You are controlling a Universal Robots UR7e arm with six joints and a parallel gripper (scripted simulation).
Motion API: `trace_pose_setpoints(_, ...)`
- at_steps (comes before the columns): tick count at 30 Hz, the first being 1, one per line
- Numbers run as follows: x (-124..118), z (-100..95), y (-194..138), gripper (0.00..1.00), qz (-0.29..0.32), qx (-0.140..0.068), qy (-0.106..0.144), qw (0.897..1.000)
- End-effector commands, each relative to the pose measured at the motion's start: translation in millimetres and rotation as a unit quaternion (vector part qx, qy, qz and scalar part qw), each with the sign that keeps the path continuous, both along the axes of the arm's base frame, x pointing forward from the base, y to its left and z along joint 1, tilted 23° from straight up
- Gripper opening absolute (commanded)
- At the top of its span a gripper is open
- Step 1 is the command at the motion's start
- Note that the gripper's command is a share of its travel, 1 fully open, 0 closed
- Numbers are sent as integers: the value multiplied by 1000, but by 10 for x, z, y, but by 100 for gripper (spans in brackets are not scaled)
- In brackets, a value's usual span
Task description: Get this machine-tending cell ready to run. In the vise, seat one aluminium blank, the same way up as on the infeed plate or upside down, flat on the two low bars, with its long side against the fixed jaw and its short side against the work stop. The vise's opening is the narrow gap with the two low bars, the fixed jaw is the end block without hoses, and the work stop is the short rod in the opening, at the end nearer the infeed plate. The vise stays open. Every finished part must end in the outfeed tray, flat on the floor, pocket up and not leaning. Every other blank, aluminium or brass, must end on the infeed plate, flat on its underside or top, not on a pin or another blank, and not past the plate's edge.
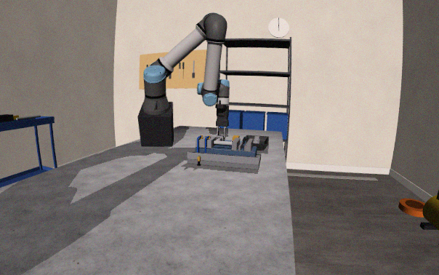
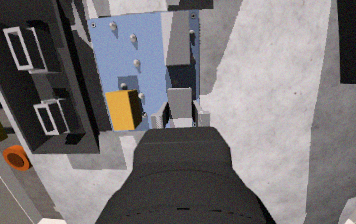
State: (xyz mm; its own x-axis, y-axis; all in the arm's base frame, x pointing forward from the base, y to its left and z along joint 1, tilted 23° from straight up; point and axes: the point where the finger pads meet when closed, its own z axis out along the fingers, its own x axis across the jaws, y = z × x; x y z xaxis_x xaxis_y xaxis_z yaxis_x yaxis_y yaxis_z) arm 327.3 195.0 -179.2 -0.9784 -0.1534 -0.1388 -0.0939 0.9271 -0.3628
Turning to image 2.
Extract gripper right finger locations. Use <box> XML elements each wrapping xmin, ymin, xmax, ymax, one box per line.
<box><xmin>192</xmin><ymin>100</ymin><xmax>210</xmax><ymax>127</ymax></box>

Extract orange-yellow rectangular block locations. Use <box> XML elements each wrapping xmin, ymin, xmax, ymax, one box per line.
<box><xmin>105</xmin><ymin>90</ymin><xmax>142</xmax><ymax>130</ymax></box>

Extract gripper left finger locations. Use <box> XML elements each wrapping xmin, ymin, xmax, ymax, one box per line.
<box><xmin>150</xmin><ymin>102</ymin><xmax>170</xmax><ymax>129</ymax></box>

